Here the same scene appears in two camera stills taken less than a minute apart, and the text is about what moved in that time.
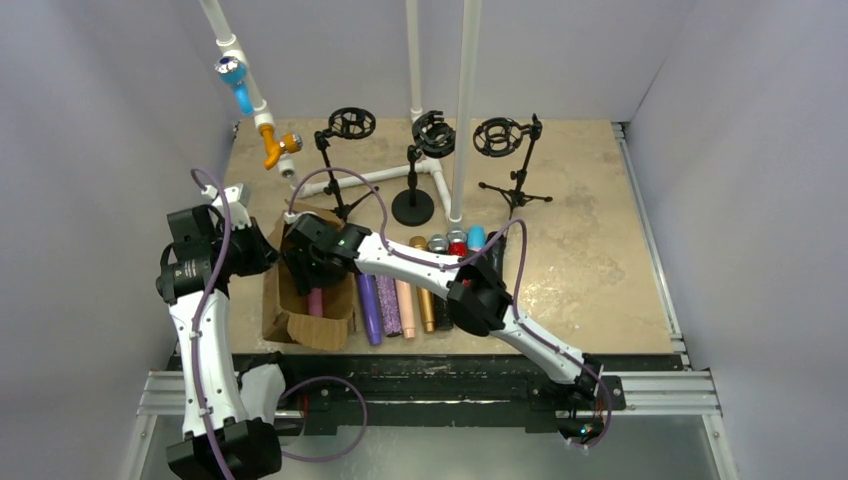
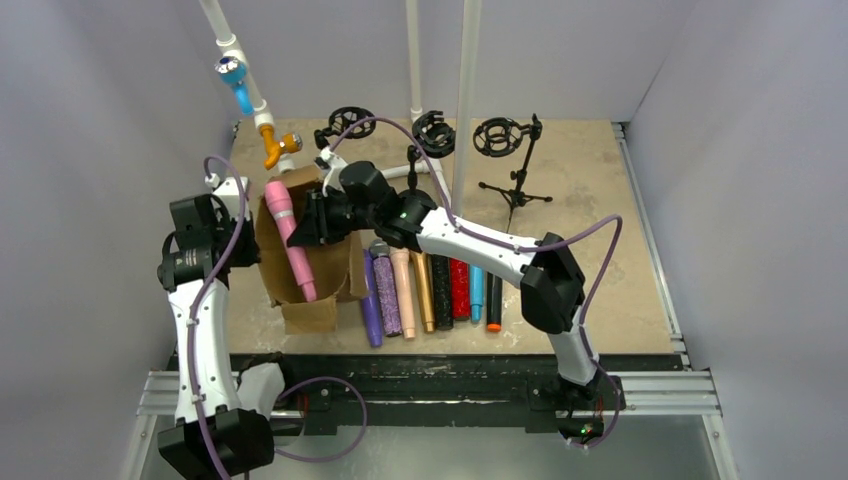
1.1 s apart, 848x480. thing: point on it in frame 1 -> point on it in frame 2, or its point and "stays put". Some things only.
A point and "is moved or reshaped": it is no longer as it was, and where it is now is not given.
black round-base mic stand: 435,138 stays put
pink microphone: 406,308 stays put
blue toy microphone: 232,70 stays put
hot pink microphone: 315,302 -> 278,199
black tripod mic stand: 499,136 stays put
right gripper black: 303,266 -> 317,218
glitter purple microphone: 375,318 -> 380,250
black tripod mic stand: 352,123 stays put
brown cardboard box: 285,308 is moved or reshaped
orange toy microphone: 289,142 stays put
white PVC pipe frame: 465,106 stays put
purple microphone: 369,294 stays put
